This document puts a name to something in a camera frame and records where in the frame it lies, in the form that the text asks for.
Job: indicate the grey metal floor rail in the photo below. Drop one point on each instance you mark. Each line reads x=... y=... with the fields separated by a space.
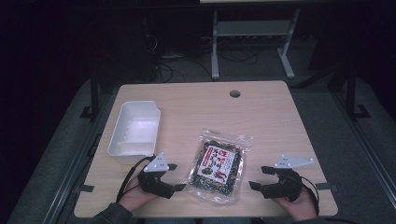
x=71 y=179
x=372 y=155

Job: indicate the clear packet of dried food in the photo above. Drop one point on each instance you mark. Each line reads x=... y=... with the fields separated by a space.
x=217 y=169

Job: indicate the black metal stand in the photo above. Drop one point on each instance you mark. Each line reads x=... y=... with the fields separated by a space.
x=94 y=96
x=351 y=93

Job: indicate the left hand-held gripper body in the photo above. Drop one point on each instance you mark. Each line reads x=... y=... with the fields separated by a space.
x=153 y=182

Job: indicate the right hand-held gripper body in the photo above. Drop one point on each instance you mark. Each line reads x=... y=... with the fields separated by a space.
x=285 y=186

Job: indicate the person's right hand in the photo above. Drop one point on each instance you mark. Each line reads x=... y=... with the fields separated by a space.
x=299 y=206

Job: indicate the person's left hand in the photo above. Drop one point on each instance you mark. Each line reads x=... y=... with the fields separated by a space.
x=134 y=197

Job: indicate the white metal stand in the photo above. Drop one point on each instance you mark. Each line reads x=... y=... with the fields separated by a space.
x=214 y=46

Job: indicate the white plastic container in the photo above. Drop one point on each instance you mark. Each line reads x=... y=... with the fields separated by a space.
x=135 y=130

